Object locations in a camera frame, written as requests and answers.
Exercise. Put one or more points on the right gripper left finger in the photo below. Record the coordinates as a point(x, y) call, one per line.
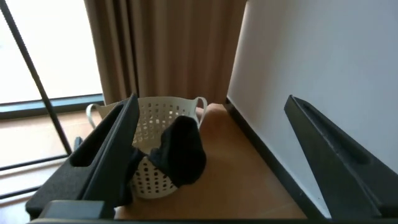
point(102, 161)

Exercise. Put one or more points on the black garment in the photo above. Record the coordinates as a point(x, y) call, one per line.
point(180, 149)

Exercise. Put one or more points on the white laundry basket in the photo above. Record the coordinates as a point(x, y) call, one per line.
point(155, 118)

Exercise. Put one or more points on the window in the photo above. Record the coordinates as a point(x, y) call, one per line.
point(46, 62)

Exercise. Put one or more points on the beige curtain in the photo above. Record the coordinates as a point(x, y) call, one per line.
point(174, 49)

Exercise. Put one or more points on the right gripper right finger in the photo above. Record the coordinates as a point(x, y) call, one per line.
point(348, 174)

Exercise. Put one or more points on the black clothes rack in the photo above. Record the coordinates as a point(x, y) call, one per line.
point(34, 74)

